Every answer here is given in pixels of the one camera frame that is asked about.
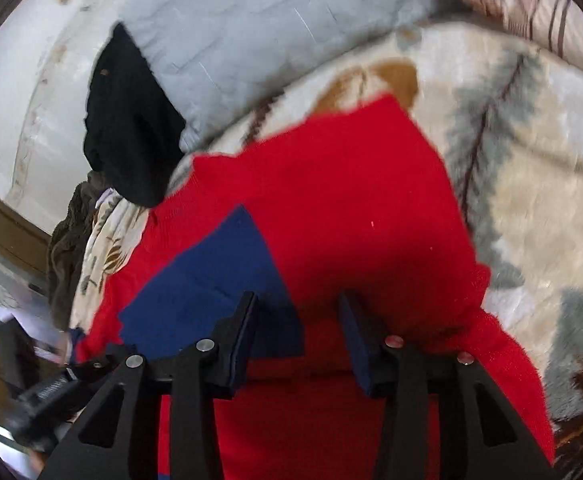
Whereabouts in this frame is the red sweater with blue patch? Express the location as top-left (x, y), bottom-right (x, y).
top-left (68, 94), bottom-right (557, 480)

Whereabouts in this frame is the brown fuzzy blanket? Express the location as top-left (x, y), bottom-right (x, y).
top-left (46, 170), bottom-right (122, 332)

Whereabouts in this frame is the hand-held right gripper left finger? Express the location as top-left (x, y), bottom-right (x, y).
top-left (36, 291), bottom-right (260, 480)

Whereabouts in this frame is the wooden furniture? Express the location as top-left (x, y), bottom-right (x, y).
top-left (0, 179), bottom-right (53, 411)

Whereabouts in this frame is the grey quilted pillow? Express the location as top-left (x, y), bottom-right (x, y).
top-left (115, 0), bottom-right (443, 155)

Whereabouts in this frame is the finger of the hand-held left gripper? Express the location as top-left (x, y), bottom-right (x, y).
top-left (68, 342), bottom-right (139, 382)

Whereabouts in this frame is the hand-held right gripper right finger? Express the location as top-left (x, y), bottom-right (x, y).
top-left (337, 291), bottom-right (560, 480)

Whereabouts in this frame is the leaf print fleece blanket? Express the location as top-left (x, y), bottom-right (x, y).
top-left (68, 19), bottom-right (583, 480)

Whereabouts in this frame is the black garment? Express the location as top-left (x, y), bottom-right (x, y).
top-left (82, 22), bottom-right (188, 208)

